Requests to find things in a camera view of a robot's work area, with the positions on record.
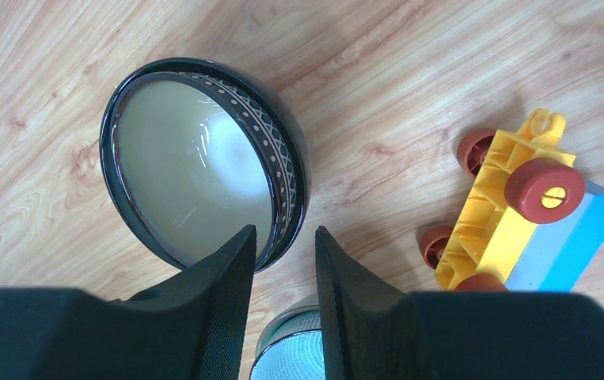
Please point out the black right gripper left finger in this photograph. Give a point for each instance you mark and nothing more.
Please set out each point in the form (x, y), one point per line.
(190, 326)

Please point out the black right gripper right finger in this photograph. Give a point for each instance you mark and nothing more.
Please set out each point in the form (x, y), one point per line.
(371, 330)

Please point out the pale green ribbed bowl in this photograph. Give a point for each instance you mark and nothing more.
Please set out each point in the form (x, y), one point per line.
(291, 346)

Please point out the dark blue glazed bowl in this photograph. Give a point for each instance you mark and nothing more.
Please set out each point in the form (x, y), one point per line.
(291, 131)

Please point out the blue white patterned bowl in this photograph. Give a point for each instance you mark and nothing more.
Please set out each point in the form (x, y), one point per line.
(198, 159)

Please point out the orange blue toy blocks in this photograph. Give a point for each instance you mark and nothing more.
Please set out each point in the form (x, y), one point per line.
(531, 219)

